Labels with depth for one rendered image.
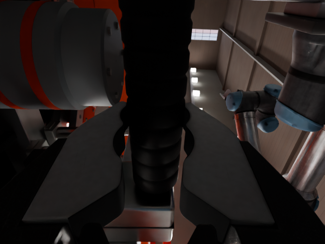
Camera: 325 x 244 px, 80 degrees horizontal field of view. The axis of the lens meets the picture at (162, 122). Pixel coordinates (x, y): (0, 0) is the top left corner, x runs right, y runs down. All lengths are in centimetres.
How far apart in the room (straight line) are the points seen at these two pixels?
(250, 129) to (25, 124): 69
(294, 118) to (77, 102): 48
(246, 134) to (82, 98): 64
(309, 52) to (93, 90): 43
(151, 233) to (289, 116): 46
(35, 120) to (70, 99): 14
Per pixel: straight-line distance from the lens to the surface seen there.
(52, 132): 41
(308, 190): 84
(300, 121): 57
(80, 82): 25
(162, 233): 18
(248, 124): 80
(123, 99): 86
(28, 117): 38
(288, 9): 57
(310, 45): 52
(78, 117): 54
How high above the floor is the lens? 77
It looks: 33 degrees up
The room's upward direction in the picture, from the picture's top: 178 degrees counter-clockwise
